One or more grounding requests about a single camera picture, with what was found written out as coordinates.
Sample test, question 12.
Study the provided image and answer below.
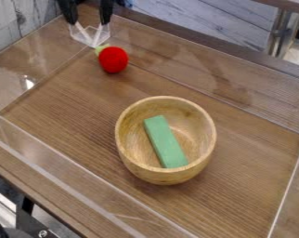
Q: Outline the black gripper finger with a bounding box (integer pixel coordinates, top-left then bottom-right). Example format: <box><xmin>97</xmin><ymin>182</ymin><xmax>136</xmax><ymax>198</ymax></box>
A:
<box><xmin>58</xmin><ymin>0</ymin><xmax>78</xmax><ymax>25</ymax></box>
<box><xmin>98</xmin><ymin>0</ymin><xmax>114</xmax><ymax>25</ymax></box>

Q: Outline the red plush strawberry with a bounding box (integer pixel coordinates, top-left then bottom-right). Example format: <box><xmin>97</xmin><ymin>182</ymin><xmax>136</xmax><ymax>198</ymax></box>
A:
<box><xmin>96</xmin><ymin>45</ymin><xmax>129</xmax><ymax>73</ymax></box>

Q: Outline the wooden bowl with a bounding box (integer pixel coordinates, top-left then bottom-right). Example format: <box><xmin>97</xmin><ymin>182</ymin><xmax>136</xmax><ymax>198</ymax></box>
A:
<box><xmin>114</xmin><ymin>96</ymin><xmax>217</xmax><ymax>185</ymax></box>

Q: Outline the green rectangular block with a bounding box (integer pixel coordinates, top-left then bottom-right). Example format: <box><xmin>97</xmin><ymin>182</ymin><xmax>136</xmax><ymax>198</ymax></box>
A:
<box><xmin>144</xmin><ymin>115</ymin><xmax>188</xmax><ymax>168</ymax></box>

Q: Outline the black table leg clamp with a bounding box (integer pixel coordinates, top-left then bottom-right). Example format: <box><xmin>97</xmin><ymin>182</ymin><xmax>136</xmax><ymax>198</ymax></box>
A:
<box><xmin>16</xmin><ymin>197</ymin><xmax>60</xmax><ymax>238</ymax></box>

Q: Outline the metal stool frame background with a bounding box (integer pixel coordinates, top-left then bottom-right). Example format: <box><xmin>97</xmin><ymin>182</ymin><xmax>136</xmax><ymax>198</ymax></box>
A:
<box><xmin>265</xmin><ymin>9</ymin><xmax>299</xmax><ymax>59</ymax></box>

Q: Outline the clear acrylic tray wall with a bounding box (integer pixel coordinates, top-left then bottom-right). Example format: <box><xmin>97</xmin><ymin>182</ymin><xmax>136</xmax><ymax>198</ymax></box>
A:
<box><xmin>0</xmin><ymin>115</ymin><xmax>192</xmax><ymax>238</ymax></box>

